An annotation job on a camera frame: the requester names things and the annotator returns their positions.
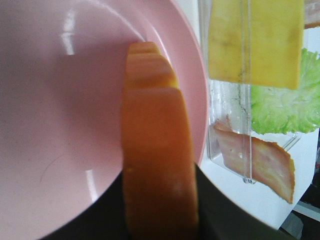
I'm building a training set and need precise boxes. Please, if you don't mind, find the green lettuce leaf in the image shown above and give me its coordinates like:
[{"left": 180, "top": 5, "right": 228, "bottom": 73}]
[{"left": 251, "top": 48, "right": 320, "bottom": 134}]

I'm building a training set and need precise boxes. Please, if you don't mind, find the clear plastic ingredients tray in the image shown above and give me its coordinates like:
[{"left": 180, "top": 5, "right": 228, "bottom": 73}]
[{"left": 198, "top": 0, "right": 298, "bottom": 184}]

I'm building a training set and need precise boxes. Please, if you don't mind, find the pink round plate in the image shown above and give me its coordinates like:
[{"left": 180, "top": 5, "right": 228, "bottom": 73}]
[{"left": 0, "top": 0, "right": 207, "bottom": 240}]

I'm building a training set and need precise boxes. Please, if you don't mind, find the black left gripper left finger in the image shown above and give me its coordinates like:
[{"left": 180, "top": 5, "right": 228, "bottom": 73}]
[{"left": 47, "top": 173, "right": 132, "bottom": 240}]

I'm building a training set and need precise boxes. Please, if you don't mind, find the bread slice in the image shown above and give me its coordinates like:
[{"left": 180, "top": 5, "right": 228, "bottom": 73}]
[{"left": 121, "top": 42, "right": 199, "bottom": 240}]

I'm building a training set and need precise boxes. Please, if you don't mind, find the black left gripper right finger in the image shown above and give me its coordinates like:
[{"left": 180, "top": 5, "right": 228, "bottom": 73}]
[{"left": 195, "top": 166, "right": 293, "bottom": 240}]

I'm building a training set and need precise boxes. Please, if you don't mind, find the curved bacon strip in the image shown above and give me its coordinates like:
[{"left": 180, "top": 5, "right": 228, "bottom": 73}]
[{"left": 304, "top": 0, "right": 320, "bottom": 29}]

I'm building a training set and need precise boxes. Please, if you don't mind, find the yellow cheese slice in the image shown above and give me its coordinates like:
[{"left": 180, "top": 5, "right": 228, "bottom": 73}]
[{"left": 208, "top": 0, "right": 304, "bottom": 90}]

